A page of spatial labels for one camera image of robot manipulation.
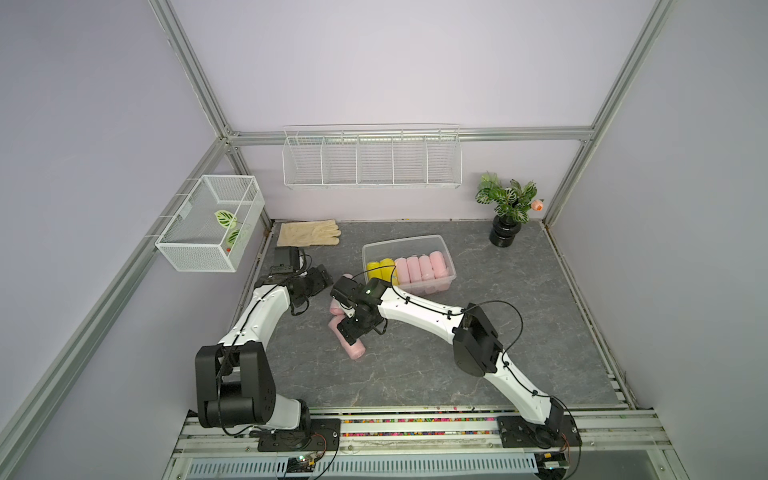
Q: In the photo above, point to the yellow trash bag roll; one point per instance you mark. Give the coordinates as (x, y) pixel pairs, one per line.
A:
(388, 271)
(373, 270)

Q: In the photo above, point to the white wire wall shelf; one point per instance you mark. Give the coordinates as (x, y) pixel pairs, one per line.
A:
(372, 156)

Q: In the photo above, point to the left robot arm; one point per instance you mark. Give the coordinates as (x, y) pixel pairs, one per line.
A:
(234, 381)

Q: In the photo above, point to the clear plastic storage box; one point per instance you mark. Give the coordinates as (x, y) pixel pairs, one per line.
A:
(407, 247)

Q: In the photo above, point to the pink roll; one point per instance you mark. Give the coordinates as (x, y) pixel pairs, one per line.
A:
(335, 308)
(402, 271)
(427, 274)
(440, 270)
(355, 350)
(414, 269)

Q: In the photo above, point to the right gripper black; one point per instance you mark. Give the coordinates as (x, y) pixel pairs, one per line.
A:
(347, 328)

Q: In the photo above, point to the potted green plant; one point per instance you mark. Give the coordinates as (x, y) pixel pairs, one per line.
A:
(513, 204)

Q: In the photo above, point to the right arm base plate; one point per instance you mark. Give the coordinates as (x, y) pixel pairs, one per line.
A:
(515, 432)

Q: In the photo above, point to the green leaf in basket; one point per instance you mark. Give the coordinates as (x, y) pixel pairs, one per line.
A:
(226, 219)

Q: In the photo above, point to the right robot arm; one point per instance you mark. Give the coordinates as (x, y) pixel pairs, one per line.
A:
(545, 421)

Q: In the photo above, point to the white mesh basket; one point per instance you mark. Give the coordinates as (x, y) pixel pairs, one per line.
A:
(194, 242)

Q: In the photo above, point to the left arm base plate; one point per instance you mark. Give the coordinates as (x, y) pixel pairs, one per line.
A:
(315, 435)

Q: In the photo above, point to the beige cloth glove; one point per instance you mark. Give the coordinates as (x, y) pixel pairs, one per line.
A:
(311, 233)

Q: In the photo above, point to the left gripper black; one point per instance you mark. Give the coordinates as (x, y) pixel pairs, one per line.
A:
(319, 283)

